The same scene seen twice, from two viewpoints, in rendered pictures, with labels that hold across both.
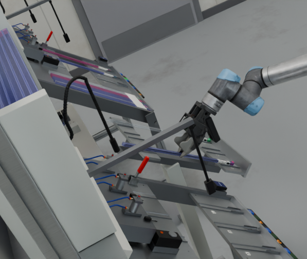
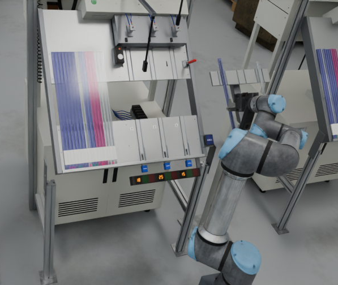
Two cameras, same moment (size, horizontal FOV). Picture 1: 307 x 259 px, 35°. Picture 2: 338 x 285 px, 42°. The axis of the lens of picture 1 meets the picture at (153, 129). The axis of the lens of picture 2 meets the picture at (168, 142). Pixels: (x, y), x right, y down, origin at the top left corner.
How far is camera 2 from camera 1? 1.86 m
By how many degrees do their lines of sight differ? 58
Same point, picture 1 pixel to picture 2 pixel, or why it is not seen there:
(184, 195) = (194, 112)
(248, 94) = (260, 119)
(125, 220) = (119, 24)
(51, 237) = not seen: outside the picture
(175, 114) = not seen: outside the picture
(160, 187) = (192, 89)
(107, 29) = not seen: outside the picture
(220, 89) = (262, 98)
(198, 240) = (213, 185)
